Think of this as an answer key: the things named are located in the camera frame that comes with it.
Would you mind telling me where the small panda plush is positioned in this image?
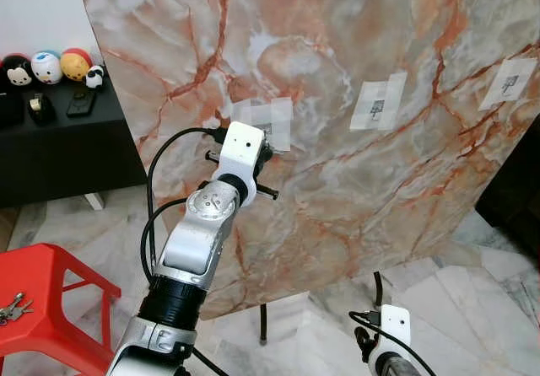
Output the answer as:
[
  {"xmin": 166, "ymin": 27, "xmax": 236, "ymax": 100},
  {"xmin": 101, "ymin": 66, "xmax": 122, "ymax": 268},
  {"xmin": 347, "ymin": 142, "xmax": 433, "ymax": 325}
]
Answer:
[{"xmin": 85, "ymin": 64, "xmax": 107, "ymax": 89}]

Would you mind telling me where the white blue round plush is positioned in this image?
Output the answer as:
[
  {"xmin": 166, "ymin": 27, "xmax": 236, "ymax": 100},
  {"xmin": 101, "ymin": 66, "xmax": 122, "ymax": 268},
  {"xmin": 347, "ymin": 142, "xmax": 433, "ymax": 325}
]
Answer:
[{"xmin": 30, "ymin": 49, "xmax": 65, "ymax": 85}]

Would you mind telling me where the yellow red round plush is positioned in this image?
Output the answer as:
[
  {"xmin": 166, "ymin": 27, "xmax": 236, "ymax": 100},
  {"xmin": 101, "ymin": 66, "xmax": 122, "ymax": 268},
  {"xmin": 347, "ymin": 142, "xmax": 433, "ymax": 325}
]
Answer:
[{"xmin": 60, "ymin": 47, "xmax": 94, "ymax": 83}]

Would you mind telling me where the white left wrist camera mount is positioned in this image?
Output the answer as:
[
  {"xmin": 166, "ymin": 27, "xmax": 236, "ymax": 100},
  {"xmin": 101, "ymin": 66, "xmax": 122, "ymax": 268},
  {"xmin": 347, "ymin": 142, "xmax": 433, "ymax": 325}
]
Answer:
[{"xmin": 219, "ymin": 122, "xmax": 267, "ymax": 185}]

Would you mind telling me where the black sofa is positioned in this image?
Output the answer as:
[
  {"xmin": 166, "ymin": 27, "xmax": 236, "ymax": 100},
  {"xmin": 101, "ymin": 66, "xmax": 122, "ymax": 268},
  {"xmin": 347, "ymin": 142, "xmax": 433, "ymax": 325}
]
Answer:
[{"xmin": 474, "ymin": 115, "xmax": 540, "ymax": 242}]

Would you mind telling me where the black boxy gadget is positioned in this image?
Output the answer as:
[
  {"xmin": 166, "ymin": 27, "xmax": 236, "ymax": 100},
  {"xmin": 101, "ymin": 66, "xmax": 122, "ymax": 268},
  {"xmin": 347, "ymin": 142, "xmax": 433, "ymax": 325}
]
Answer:
[{"xmin": 0, "ymin": 89, "xmax": 25, "ymax": 126}]

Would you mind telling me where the taped small metal hook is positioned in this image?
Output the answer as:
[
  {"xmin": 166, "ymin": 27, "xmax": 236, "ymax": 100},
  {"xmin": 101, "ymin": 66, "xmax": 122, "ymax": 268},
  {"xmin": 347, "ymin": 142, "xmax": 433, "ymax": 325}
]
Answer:
[
  {"xmin": 478, "ymin": 57, "xmax": 538, "ymax": 114},
  {"xmin": 226, "ymin": 97, "xmax": 295, "ymax": 154},
  {"xmin": 349, "ymin": 72, "xmax": 408, "ymax": 133}
]

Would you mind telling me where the black flat phone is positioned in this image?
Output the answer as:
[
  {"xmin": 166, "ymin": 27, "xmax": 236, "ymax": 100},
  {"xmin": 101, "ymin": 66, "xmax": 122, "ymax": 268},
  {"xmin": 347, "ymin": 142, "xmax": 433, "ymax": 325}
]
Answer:
[{"xmin": 66, "ymin": 89, "xmax": 99, "ymax": 119}]

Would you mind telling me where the red plastic stool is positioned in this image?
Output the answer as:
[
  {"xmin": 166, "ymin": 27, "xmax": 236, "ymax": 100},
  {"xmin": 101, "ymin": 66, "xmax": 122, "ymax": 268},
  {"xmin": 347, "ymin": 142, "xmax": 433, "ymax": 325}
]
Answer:
[{"xmin": 0, "ymin": 243, "xmax": 123, "ymax": 376}]

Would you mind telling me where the black low console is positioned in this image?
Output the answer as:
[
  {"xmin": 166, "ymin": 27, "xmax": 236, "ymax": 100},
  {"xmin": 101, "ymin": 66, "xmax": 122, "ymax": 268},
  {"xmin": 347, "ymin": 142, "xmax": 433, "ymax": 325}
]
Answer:
[{"xmin": 0, "ymin": 89, "xmax": 149, "ymax": 211}]

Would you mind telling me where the black tape dispenser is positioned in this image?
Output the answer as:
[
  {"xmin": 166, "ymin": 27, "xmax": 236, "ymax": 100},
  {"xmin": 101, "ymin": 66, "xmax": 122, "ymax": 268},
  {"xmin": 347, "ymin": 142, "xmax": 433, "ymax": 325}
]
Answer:
[{"xmin": 27, "ymin": 91, "xmax": 57, "ymax": 125}]

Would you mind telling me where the black mouse plush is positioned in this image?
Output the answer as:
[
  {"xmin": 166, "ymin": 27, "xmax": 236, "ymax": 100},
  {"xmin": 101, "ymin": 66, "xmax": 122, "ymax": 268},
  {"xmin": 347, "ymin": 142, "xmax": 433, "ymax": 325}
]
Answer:
[{"xmin": 0, "ymin": 53, "xmax": 35, "ymax": 89}]

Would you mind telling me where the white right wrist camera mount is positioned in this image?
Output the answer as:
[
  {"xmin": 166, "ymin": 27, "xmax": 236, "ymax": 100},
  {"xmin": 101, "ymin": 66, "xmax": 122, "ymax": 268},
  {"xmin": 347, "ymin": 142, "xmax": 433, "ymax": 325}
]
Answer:
[{"xmin": 377, "ymin": 304, "xmax": 413, "ymax": 357}]

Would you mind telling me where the metal key bunch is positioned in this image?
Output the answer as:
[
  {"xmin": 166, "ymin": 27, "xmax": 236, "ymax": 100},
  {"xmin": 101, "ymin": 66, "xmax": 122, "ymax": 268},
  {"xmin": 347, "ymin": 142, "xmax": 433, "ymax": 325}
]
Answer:
[{"xmin": 0, "ymin": 292, "xmax": 36, "ymax": 326}]

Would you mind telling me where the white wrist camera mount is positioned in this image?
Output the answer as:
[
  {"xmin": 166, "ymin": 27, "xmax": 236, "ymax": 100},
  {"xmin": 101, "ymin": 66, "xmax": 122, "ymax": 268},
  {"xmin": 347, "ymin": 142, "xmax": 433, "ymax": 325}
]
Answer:
[
  {"xmin": 377, "ymin": 304, "xmax": 413, "ymax": 357},
  {"xmin": 219, "ymin": 122, "xmax": 267, "ymax": 185}
]

